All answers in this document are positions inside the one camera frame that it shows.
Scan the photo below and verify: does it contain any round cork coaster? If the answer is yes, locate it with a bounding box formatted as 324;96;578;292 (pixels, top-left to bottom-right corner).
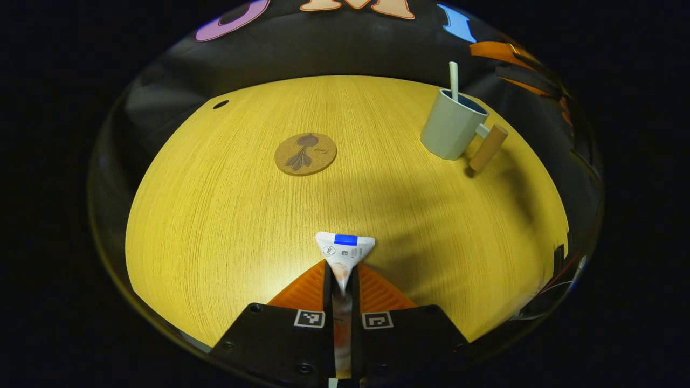
274;133;338;177

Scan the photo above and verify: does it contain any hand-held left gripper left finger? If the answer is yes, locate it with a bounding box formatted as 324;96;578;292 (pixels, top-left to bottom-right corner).
209;260;334;387

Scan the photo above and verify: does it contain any pale green cup wooden handle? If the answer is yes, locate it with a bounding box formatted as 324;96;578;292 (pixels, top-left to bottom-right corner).
420;88;509;173

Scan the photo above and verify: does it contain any black backdrop cloth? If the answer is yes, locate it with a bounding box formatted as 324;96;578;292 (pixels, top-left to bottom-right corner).
89;0;602;259

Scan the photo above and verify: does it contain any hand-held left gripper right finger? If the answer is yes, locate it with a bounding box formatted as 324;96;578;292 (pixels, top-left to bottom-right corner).
350;263;468;386

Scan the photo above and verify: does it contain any white toothpaste tube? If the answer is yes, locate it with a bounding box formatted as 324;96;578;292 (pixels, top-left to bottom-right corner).
315;232;376;380

